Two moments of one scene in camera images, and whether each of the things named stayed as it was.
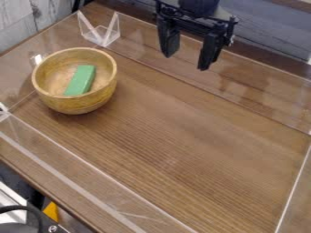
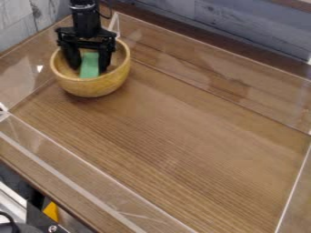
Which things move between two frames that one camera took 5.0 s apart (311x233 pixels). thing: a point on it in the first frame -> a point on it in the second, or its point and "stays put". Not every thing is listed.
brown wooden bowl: [54, 72] -> [95, 86]
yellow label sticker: [51, 211] stays put
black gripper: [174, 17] -> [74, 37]
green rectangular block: [82, 81] -> [88, 68]
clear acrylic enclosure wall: [199, 146] stays put
